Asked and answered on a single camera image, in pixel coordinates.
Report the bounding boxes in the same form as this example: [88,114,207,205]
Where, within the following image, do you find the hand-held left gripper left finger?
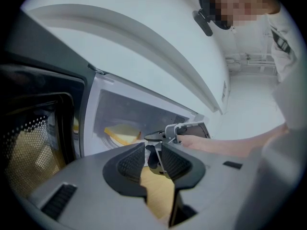
[25,142,148,230]

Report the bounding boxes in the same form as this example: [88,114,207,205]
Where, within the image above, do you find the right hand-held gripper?
[144,120,212,175]

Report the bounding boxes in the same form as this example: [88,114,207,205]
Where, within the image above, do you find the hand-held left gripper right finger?
[160,142,260,230]

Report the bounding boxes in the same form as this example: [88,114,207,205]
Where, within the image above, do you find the white microwave with dark door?
[0,8,212,201]

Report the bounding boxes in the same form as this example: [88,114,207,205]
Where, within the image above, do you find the person's right forearm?
[183,124,289,159]

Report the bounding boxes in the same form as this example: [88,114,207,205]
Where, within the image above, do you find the glass turntable plate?
[95,128,146,151]

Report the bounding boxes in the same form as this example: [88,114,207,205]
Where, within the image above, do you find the person's white shirt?
[230,7,303,225]

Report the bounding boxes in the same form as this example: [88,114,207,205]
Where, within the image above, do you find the person's head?
[198,0,282,31]

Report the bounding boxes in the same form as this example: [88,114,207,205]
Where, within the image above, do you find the white wall pipes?
[224,53,277,76]

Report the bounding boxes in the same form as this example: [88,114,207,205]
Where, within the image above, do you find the black head camera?
[191,8,214,37]

